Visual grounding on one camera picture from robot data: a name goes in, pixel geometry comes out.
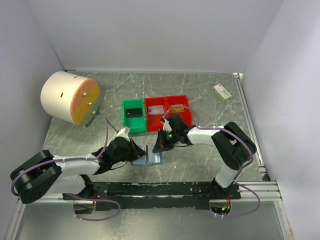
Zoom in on round drawer cabinet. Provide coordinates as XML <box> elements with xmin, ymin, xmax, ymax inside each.
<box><xmin>40</xmin><ymin>71</ymin><xmax>101</xmax><ymax>128</ymax></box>

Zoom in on blue card holder wallet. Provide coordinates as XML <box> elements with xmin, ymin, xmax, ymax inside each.
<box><xmin>130</xmin><ymin>145</ymin><xmax>163</xmax><ymax>167</ymax></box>

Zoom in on small white card box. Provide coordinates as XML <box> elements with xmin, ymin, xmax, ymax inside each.
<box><xmin>212</xmin><ymin>83</ymin><xmax>232</xmax><ymax>102</ymax></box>

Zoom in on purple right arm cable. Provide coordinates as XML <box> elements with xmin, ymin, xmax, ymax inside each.
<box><xmin>160</xmin><ymin>105</ymin><xmax>261</xmax><ymax>219</ymax></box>

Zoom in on white magnetic stripe card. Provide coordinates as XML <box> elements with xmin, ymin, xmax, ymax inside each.
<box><xmin>147</xmin><ymin>105</ymin><xmax>165</xmax><ymax>115</ymax></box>

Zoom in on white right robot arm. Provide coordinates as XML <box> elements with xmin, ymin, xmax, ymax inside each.
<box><xmin>152</xmin><ymin>113</ymin><xmax>257</xmax><ymax>199</ymax></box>

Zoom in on black credit card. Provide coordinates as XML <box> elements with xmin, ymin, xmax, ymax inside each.
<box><xmin>125</xmin><ymin>107</ymin><xmax>143</xmax><ymax>118</ymax></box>

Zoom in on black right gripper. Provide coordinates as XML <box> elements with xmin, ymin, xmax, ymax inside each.
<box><xmin>152</xmin><ymin>128</ymin><xmax>179</xmax><ymax>153</ymax></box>

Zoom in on green plastic bin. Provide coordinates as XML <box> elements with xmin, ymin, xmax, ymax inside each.
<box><xmin>122</xmin><ymin>98</ymin><xmax>147</xmax><ymax>134</ymax></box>

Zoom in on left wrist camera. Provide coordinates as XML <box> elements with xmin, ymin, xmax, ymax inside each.
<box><xmin>116</xmin><ymin>126</ymin><xmax>130</xmax><ymax>138</ymax></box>

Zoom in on gold credit card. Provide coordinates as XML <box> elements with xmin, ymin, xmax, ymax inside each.
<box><xmin>169</xmin><ymin>104</ymin><xmax>185</xmax><ymax>114</ymax></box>

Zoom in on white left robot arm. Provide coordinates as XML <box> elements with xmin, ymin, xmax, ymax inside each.
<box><xmin>10</xmin><ymin>136</ymin><xmax>147</xmax><ymax>204</ymax></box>

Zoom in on red plastic bin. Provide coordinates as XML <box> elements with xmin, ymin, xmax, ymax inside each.
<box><xmin>144</xmin><ymin>96</ymin><xmax>168</xmax><ymax>132</ymax></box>
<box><xmin>166</xmin><ymin>95</ymin><xmax>192</xmax><ymax>127</ymax></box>

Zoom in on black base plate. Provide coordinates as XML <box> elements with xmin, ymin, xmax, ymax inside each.
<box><xmin>62</xmin><ymin>181</ymin><xmax>242</xmax><ymax>212</ymax></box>

